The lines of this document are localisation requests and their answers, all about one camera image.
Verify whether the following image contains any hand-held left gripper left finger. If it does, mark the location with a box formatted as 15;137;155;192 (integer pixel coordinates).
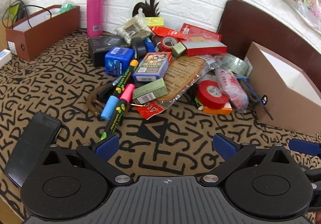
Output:
41;135;134;187

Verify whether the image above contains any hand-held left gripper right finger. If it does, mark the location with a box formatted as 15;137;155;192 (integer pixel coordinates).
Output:
199;133;296;187

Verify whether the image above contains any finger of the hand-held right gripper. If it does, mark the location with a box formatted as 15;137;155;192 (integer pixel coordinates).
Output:
301;165;321;184
288;139;321;156

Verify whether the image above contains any large red tape roll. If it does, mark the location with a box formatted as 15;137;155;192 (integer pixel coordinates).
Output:
196;80;230;109

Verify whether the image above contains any brown cardboard container box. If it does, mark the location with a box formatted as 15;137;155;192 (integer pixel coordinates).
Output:
244;41;321;136

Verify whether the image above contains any green box with barcode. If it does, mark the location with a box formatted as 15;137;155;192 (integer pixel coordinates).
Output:
132;78;168;104

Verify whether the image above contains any brown insole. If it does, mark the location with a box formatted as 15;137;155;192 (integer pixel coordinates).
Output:
157;54;218;111

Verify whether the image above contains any orange and white box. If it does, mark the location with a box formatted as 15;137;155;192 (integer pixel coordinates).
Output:
201;102;233;115

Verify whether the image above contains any pink-capped black marker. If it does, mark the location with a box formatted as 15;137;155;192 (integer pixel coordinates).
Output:
99;84;136;141

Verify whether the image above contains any light blue marker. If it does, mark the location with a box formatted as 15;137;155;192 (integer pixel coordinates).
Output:
101;95;119;120

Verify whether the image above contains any letter-printed table cloth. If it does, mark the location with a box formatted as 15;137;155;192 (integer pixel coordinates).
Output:
0;29;321;224

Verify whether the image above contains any red paper packet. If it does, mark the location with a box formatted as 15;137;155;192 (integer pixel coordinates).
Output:
137;100;167;120

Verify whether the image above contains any red and white plastic packet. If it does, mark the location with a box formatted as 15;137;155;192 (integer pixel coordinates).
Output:
215;67;249;113

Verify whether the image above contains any yellow-capped black marker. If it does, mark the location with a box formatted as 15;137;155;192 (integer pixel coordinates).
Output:
112;59;139;94

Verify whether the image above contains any black smartphone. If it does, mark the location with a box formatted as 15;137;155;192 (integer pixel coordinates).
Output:
4;111;63;188

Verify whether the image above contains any green patterned tape roll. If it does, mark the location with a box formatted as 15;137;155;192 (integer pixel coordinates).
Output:
218;54;252;76

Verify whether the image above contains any blue plastic box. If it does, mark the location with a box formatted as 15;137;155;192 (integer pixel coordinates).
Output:
105;46;136;76

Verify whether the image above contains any blue playing card box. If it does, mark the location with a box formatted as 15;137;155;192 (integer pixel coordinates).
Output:
132;52;173;82

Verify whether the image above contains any black box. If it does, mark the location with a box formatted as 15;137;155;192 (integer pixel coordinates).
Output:
88;34;131;67

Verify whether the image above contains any red and grey box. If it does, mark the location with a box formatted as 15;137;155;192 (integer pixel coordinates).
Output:
181;37;227;57

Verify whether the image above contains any black tape roll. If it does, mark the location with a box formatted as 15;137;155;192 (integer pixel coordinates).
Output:
131;37;147;60

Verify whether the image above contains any small green box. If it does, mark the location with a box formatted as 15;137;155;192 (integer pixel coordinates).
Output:
172;42;186;58

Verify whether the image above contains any blue tape roll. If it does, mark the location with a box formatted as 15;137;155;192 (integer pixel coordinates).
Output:
143;37;156;52

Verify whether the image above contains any small red tape roll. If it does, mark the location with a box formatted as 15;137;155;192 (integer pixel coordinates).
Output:
160;36;179;52

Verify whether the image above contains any large flat red box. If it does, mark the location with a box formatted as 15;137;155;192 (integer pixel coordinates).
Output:
180;23;222;41

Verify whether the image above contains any cotton swab packet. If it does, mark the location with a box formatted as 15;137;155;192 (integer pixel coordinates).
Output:
115;17;154;44

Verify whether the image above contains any long brown cardboard box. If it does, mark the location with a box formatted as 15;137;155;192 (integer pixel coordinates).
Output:
5;5;81;61

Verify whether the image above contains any red foil packet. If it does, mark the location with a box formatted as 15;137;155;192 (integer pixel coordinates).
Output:
150;26;188;41

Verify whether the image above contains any dark brown wooden board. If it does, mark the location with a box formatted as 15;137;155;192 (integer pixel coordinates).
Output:
217;0;321;84

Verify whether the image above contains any yellow-green box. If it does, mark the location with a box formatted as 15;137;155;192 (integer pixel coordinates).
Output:
145;17;165;27

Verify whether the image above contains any pink thermos bottle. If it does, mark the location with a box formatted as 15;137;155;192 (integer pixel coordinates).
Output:
86;0;108;37

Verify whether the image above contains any green packet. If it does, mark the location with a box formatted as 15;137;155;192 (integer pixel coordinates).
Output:
58;2;76;15

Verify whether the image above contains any green paper bag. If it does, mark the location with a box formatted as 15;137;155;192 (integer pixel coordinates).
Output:
9;3;22;22

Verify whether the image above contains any brown ring handle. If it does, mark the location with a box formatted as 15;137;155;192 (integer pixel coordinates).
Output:
86;83;111;118

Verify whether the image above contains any blue cable tie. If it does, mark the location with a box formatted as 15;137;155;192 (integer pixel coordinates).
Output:
237;76;274;120

